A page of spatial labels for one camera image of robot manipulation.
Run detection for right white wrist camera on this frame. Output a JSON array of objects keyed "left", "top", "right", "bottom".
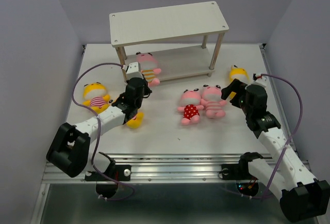
[{"left": 252, "top": 73, "right": 267, "bottom": 88}]

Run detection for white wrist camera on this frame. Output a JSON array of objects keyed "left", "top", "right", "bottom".
[
  {"left": 252, "top": 73, "right": 267, "bottom": 88},
  {"left": 122, "top": 62, "right": 143, "bottom": 81}
]

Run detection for yellow toy blue striped shirt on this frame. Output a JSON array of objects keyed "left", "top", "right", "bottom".
[{"left": 229, "top": 65, "right": 250, "bottom": 85}]

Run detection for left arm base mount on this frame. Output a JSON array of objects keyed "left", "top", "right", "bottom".
[{"left": 85, "top": 152, "right": 131, "bottom": 182}]

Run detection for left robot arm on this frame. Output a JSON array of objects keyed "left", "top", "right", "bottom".
[{"left": 46, "top": 77, "right": 152, "bottom": 181}]

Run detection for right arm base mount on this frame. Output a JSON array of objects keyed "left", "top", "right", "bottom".
[{"left": 218, "top": 162, "right": 269, "bottom": 181}]

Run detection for yellow toy pink stripes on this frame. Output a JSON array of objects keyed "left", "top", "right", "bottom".
[{"left": 83, "top": 82, "right": 112, "bottom": 114}]

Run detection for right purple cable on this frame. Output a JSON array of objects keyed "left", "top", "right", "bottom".
[{"left": 241, "top": 73, "right": 302, "bottom": 201}]

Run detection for pink frog toy orange stripes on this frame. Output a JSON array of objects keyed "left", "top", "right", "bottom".
[{"left": 136, "top": 52, "right": 161, "bottom": 87}]

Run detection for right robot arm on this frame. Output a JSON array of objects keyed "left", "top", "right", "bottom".
[{"left": 222, "top": 79, "right": 329, "bottom": 222}]

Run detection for white two-tier shelf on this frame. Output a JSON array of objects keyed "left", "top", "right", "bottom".
[{"left": 109, "top": 1, "right": 229, "bottom": 81}]

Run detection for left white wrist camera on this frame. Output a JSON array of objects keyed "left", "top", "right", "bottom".
[{"left": 122, "top": 62, "right": 143, "bottom": 81}]

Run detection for pink frog toy polka-dot dress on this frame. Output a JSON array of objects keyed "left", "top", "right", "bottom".
[{"left": 177, "top": 88, "right": 204, "bottom": 125}]

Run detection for aluminium rail frame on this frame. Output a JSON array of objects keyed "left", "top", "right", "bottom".
[{"left": 29, "top": 43, "right": 327, "bottom": 224}]

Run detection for pink frog toy striped shirt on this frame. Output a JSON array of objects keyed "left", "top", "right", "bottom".
[{"left": 201, "top": 85, "right": 226, "bottom": 119}]

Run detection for yellow toy red stripes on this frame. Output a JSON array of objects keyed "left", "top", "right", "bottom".
[{"left": 126, "top": 112, "right": 144, "bottom": 129}]

